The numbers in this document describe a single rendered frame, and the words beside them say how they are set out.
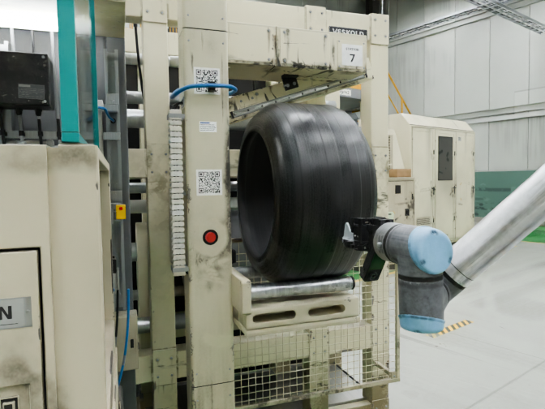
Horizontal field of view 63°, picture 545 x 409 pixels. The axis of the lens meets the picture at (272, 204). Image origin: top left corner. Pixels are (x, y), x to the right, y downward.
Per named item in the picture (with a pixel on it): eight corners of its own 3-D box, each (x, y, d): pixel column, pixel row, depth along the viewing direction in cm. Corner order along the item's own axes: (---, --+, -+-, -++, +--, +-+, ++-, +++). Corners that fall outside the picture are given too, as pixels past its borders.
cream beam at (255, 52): (215, 62, 153) (213, 18, 152) (202, 78, 176) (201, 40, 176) (368, 73, 172) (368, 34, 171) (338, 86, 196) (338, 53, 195)
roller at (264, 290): (242, 283, 130) (242, 299, 130) (246, 286, 125) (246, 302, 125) (348, 273, 141) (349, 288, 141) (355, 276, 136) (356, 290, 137)
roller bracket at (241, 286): (242, 316, 121) (241, 281, 121) (213, 285, 159) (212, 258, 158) (253, 315, 122) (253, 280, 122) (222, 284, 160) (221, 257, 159)
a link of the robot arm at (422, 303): (449, 324, 97) (448, 268, 96) (441, 342, 87) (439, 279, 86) (406, 319, 101) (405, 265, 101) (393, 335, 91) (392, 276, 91)
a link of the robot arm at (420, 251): (418, 281, 86) (417, 229, 85) (382, 269, 97) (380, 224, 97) (457, 275, 89) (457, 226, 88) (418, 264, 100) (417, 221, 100)
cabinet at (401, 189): (374, 275, 567) (374, 177, 560) (341, 268, 613) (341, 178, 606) (416, 265, 622) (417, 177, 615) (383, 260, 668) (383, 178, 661)
